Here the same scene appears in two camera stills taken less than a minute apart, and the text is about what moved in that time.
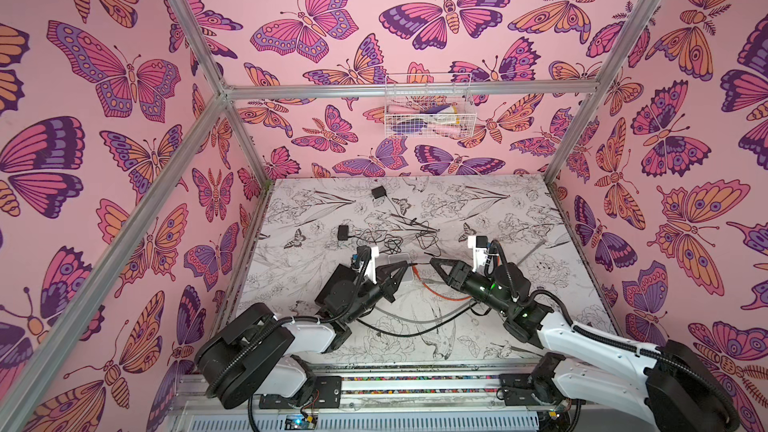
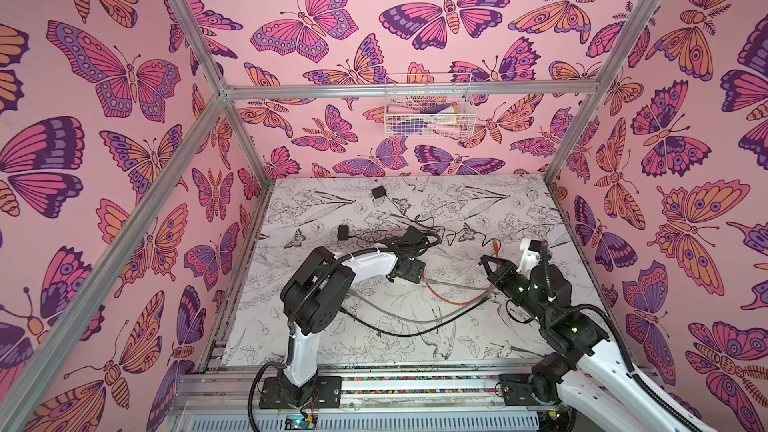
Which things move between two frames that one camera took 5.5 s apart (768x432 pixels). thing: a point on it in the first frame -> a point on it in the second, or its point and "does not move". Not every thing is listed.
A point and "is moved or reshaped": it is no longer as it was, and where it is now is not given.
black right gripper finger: x=456 y=276 -> x=491 y=276
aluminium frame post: x=205 y=52 does not move
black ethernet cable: x=417 y=334 does not move
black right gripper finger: x=458 y=267 -> x=492 y=259
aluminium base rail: x=429 y=396 does not move
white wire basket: x=429 y=106 does not move
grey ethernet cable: x=424 y=321 does not move
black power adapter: x=343 y=233 is moved or reshaped
